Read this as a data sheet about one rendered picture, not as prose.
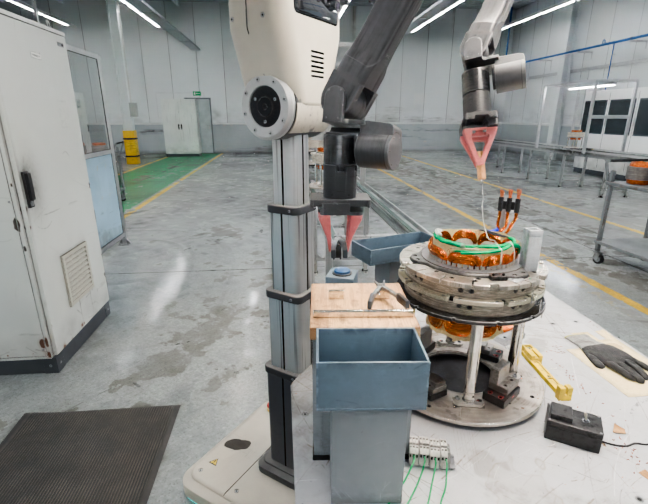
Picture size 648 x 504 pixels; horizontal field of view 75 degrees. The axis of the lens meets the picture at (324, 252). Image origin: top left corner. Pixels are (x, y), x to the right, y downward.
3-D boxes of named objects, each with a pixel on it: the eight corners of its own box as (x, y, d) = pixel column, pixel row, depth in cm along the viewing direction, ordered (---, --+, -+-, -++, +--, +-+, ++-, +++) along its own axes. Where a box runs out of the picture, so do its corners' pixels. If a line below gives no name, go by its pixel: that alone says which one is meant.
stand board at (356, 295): (420, 339, 73) (421, 327, 72) (309, 340, 72) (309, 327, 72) (398, 293, 92) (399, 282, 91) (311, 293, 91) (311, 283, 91)
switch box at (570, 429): (599, 454, 82) (605, 431, 80) (543, 438, 86) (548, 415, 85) (596, 434, 87) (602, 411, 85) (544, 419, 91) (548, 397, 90)
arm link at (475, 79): (463, 77, 95) (459, 66, 90) (496, 70, 92) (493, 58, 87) (464, 107, 95) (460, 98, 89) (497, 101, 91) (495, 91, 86)
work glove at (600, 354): (669, 383, 104) (671, 375, 103) (618, 386, 103) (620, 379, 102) (599, 335, 127) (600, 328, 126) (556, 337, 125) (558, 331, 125)
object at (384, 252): (415, 313, 141) (421, 231, 132) (436, 327, 131) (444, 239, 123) (349, 328, 131) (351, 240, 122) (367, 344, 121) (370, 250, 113)
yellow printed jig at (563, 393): (573, 401, 98) (576, 388, 97) (558, 401, 97) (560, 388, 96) (530, 350, 118) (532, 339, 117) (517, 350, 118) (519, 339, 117)
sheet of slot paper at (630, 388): (698, 392, 100) (699, 390, 100) (625, 397, 99) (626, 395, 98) (604, 330, 129) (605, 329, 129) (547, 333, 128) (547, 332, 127)
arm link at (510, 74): (469, 66, 98) (464, 39, 91) (524, 53, 93) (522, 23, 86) (470, 109, 95) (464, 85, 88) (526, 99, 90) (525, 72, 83)
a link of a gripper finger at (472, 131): (492, 169, 93) (490, 128, 94) (499, 161, 86) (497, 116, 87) (460, 172, 94) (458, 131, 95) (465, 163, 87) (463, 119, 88)
